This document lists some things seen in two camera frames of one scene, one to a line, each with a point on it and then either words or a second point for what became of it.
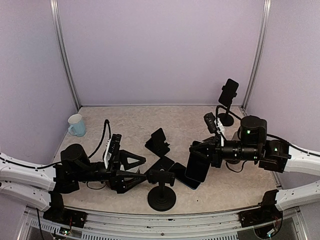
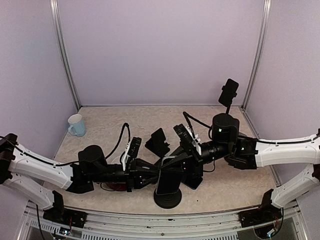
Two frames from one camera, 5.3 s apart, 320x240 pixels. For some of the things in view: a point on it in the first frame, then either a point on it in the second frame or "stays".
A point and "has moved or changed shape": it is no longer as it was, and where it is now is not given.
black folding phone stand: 157,143 stays
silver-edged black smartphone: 198,160 has moved or changed shape
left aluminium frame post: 55,14 stays
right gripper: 214,155 → 193,163
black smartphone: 228,91 stays
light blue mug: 77,126 stays
